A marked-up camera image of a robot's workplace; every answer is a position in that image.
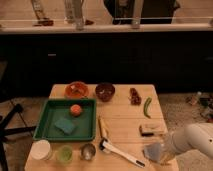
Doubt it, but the orange round fruit toy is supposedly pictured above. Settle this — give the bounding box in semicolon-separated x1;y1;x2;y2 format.
70;104;82;117

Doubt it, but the small metal cup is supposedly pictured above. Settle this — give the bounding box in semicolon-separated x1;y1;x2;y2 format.
81;143;96;160

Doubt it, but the green cup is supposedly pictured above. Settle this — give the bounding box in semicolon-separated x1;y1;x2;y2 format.
56;145;72;164

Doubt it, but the teal sponge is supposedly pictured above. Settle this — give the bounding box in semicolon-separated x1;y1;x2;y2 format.
54;118;76;135

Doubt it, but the white black dish brush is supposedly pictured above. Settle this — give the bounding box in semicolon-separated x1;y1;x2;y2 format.
99;139;145;168

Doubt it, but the orange bowl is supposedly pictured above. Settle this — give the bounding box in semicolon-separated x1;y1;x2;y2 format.
64;81;89;99

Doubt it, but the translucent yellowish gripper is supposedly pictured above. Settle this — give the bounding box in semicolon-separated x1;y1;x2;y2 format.
159;134;175;165

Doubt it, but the green chili pepper toy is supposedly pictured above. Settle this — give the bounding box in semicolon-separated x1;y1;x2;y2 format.
143;97;152;118

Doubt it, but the black office chair base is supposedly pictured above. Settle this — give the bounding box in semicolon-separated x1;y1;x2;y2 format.
0;103;37;171

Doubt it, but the green plastic tray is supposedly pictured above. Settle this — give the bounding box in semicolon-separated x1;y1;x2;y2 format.
33;99;96;141

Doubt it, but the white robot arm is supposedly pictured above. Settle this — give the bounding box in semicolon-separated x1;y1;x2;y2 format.
159;123;213;164

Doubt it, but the dark purple bowl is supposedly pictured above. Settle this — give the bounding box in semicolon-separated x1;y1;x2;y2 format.
95;83;115;102

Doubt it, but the white cup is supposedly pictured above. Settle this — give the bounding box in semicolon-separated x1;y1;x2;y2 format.
30;140;52;160

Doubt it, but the blue-grey towel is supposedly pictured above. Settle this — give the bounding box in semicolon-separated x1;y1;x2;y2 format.
143;143;162;162

